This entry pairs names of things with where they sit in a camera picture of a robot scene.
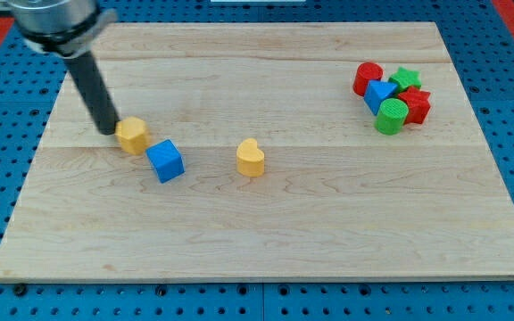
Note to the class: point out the green cylinder block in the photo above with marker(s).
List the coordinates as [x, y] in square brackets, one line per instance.
[391, 116]

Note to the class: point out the blue triangle block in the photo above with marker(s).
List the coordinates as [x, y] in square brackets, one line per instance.
[376, 92]

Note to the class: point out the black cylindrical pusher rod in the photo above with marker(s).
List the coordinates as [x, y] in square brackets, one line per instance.
[94, 92]

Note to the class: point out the red cylinder block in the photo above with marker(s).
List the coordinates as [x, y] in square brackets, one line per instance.
[365, 72]

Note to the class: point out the red star block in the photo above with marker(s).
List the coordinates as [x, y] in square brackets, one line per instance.
[418, 104]

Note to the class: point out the blue cube block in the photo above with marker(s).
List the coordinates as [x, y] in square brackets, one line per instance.
[166, 160]

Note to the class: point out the yellow heart block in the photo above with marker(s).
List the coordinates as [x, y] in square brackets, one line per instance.
[250, 159]

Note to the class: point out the green star block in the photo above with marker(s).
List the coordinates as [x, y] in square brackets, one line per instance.
[405, 78]

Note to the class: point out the wooden board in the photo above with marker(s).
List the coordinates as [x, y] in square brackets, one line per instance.
[338, 202]

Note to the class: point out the yellow hexagon block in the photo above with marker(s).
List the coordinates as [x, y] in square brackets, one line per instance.
[133, 135]

